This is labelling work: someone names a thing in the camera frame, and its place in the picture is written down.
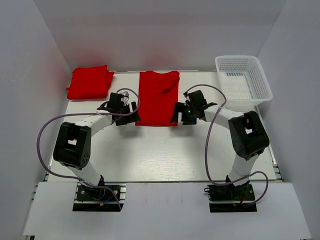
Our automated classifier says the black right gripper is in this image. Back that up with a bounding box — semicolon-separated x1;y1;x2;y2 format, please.
170;102;198;125

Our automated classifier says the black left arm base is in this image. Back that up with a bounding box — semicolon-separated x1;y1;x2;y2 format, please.
72;183;126;213

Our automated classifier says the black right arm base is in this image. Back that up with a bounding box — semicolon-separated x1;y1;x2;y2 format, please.
203;184;257;213

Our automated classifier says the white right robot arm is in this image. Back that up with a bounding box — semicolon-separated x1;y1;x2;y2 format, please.
170;90;270;200

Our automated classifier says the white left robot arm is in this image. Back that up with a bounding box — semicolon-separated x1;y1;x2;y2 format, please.
53;88;141;200

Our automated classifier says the folded red t shirt stack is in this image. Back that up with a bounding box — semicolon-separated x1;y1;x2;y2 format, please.
66;65;115;100

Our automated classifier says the white plastic basket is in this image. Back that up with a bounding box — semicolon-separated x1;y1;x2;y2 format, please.
215;55;273;108

